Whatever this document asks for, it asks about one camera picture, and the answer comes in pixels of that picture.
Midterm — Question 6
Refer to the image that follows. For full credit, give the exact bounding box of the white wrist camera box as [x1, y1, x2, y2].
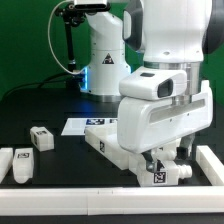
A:
[119, 67, 187, 101]

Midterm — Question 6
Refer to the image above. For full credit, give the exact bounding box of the white front rail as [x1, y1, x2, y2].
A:
[0, 186, 224, 216]

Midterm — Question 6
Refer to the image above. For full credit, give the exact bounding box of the white right rail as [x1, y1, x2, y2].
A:
[196, 145, 224, 186]

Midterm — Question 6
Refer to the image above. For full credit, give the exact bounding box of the black camera stand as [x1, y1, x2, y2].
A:
[55, 3, 85, 91]

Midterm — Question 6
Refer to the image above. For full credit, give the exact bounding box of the white cable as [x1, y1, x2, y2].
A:
[47, 0, 86, 75]

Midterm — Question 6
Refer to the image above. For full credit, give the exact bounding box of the white block left edge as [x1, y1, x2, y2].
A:
[0, 148, 13, 183]

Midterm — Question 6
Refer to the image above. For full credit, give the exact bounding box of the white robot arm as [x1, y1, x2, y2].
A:
[88, 0, 224, 172]

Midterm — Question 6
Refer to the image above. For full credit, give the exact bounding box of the black cable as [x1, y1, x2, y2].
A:
[1, 71, 73, 100]

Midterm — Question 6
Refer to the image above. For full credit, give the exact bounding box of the white tag sheet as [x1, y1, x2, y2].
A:
[61, 118, 117, 136]

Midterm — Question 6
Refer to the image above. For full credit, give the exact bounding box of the white square table top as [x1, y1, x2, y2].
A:
[85, 125, 180, 173]

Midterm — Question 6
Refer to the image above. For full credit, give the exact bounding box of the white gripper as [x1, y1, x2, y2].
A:
[117, 80, 213, 173]

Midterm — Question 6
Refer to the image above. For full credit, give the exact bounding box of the white rail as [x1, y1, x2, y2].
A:
[196, 145, 224, 186]
[0, 186, 224, 216]

